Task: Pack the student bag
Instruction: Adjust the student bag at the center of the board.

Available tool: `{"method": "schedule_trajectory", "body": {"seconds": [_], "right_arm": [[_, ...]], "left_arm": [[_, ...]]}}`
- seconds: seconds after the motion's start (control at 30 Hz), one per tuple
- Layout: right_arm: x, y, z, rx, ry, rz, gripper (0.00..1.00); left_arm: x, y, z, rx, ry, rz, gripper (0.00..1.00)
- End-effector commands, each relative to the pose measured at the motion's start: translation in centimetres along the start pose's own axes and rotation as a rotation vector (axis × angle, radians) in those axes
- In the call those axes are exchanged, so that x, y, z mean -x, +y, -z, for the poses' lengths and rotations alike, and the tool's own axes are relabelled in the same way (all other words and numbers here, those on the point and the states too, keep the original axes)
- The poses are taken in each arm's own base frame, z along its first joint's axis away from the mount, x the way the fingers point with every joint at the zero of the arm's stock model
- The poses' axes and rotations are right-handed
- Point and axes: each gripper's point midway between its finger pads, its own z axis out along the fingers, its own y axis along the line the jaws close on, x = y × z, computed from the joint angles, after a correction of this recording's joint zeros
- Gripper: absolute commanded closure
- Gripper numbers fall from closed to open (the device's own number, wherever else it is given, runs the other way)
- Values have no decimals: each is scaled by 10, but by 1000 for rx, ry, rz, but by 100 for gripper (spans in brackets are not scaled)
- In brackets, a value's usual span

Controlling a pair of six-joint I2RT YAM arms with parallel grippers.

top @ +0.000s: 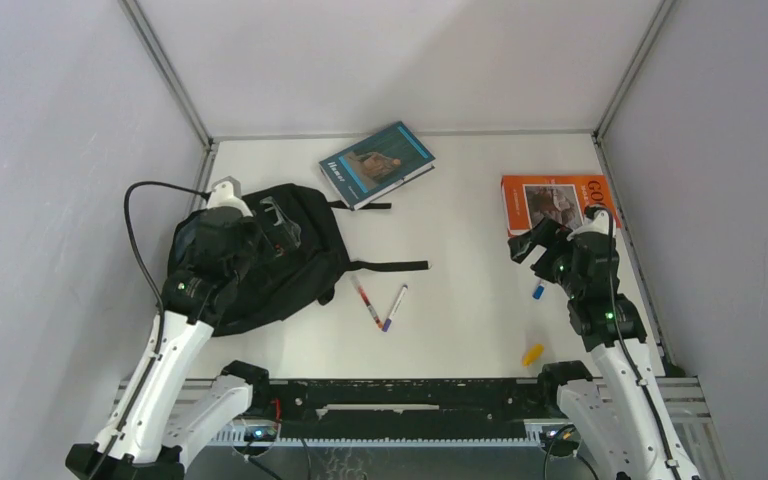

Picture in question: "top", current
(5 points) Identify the black backpack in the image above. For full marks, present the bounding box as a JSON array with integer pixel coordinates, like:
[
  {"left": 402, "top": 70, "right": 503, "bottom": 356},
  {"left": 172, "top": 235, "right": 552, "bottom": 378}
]
[{"left": 160, "top": 183, "right": 430, "bottom": 337}]

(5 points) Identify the teal hardcover book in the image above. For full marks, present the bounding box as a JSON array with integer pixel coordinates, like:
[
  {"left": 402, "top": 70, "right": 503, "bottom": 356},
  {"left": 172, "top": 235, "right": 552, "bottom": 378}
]
[{"left": 319, "top": 121, "right": 436, "bottom": 211}]

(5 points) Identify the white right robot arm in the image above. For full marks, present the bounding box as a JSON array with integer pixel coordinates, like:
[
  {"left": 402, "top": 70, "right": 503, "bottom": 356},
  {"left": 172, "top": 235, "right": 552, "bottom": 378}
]
[{"left": 508, "top": 206, "right": 702, "bottom": 479}]

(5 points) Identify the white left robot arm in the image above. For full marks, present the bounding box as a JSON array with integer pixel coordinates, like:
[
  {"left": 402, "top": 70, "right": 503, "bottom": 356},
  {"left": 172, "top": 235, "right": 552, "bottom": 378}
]
[{"left": 65, "top": 178, "right": 300, "bottom": 479}]

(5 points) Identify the orange book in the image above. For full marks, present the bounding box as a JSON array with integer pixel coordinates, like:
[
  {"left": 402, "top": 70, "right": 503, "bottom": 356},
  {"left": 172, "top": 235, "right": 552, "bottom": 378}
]
[{"left": 501, "top": 175, "right": 622, "bottom": 238}]

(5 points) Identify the blue marker pen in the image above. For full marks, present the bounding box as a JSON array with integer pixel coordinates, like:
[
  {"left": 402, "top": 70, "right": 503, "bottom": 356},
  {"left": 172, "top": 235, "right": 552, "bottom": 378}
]
[{"left": 532, "top": 279, "right": 545, "bottom": 300}]

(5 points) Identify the red marker pen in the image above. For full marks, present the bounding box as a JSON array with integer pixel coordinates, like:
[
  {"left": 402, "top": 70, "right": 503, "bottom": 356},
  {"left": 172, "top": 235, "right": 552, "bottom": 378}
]
[{"left": 350, "top": 275, "right": 384, "bottom": 330}]

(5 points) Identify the purple marker pen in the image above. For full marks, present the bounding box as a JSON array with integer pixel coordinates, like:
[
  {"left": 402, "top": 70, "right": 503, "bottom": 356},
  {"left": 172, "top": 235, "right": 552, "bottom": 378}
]
[{"left": 382, "top": 284, "right": 409, "bottom": 332}]

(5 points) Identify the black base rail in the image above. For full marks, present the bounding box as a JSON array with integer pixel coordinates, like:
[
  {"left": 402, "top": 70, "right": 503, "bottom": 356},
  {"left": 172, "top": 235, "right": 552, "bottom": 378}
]
[{"left": 242, "top": 361, "right": 593, "bottom": 443}]

